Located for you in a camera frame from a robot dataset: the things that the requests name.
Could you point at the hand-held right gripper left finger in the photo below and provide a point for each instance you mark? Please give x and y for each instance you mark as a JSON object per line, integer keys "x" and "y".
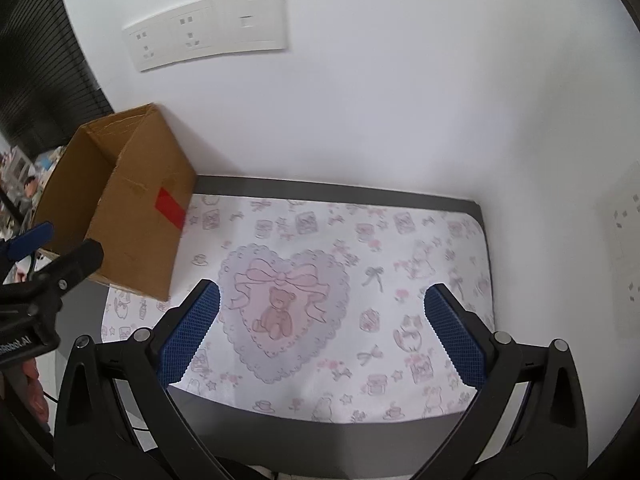
{"x": 190, "y": 335}

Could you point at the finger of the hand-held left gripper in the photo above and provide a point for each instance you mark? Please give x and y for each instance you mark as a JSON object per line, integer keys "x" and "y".
{"x": 32, "y": 240}
{"x": 80, "y": 260}

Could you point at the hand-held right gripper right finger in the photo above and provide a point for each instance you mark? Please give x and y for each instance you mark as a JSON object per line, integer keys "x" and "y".
{"x": 455, "y": 335}

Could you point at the brown cardboard box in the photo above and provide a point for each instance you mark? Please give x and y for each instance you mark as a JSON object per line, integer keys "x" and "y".
{"x": 135, "y": 240}

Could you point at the person's left hand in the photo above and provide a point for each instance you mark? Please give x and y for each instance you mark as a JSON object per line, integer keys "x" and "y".
{"x": 34, "y": 385}

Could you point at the dark-haired doll figurine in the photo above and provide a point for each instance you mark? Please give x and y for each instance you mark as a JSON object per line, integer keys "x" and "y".
{"x": 31, "y": 187}

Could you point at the pink printed table mat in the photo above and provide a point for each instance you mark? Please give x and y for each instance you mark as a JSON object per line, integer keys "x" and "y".
{"x": 350, "y": 260}

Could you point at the black window blind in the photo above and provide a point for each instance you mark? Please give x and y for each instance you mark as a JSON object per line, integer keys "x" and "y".
{"x": 40, "y": 85}

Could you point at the white side wall socket panel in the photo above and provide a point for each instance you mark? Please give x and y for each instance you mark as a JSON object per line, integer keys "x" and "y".
{"x": 622, "y": 260}

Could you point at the white wall data port panel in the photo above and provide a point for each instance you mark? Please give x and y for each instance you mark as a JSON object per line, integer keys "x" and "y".
{"x": 247, "y": 20}

